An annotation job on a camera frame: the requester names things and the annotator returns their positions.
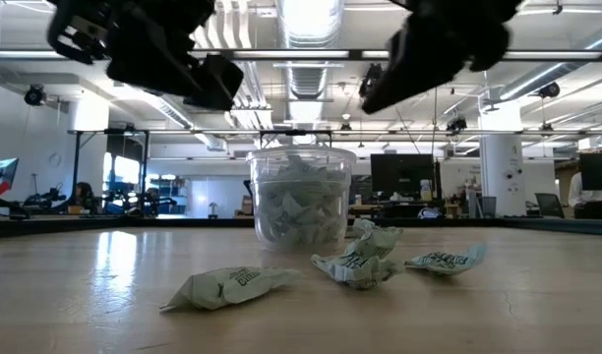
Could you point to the background black robot arm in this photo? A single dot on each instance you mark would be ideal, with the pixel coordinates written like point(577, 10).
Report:
point(45, 200)

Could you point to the black metal table frame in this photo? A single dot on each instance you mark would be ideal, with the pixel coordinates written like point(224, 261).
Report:
point(134, 224)

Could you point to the black office chair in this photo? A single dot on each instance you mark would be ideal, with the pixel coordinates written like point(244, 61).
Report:
point(549, 204)

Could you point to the black background stand frame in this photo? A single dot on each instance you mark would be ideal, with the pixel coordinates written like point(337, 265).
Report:
point(76, 167)

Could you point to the overhead light bar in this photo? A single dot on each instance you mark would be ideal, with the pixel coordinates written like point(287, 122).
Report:
point(281, 54)

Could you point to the blue white bag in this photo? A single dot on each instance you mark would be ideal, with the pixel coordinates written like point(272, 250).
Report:
point(430, 214)

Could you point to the person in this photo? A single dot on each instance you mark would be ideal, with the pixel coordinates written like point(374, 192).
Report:
point(84, 194)
point(581, 194)

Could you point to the black mounted camera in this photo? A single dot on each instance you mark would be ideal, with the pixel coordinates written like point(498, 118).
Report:
point(456, 124)
point(34, 96)
point(549, 90)

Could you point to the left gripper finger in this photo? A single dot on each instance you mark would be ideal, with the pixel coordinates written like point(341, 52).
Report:
point(215, 83)

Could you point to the clear plastic container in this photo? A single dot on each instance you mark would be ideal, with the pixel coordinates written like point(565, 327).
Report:
point(301, 153)

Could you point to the silver ceiling duct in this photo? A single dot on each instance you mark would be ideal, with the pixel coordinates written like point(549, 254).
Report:
point(308, 83)

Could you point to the black background gantry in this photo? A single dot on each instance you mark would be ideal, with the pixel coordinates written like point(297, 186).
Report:
point(296, 132)

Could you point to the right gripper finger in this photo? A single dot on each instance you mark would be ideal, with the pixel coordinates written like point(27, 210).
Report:
point(414, 69)

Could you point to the tilted tablet screen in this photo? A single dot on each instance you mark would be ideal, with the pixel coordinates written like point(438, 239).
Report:
point(1, 174)

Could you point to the white column with fixtures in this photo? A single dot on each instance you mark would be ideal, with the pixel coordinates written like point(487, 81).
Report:
point(500, 172)

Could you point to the grey waste bin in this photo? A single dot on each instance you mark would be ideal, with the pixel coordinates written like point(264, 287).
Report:
point(489, 206)

